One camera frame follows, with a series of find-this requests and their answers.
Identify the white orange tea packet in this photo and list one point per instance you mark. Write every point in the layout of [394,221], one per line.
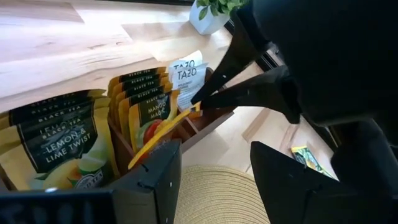
[189,59]
[189,84]

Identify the mango tea packets row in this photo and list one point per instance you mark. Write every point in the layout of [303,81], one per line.
[155,110]

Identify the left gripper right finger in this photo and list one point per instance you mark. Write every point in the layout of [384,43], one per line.
[295,196]

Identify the dark wooden tea box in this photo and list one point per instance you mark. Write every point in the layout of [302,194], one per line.
[202,123]

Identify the green plant in white pot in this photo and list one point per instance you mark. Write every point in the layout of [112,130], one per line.
[208,23]

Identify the black tea packet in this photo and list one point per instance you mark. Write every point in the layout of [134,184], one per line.
[147,92]

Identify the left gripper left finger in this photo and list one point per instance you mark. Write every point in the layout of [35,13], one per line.
[146,193]

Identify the round woven straw placemat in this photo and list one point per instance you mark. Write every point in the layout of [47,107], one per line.
[214,196]

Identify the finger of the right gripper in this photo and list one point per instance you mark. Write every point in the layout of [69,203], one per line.
[239,49]
[264,93]

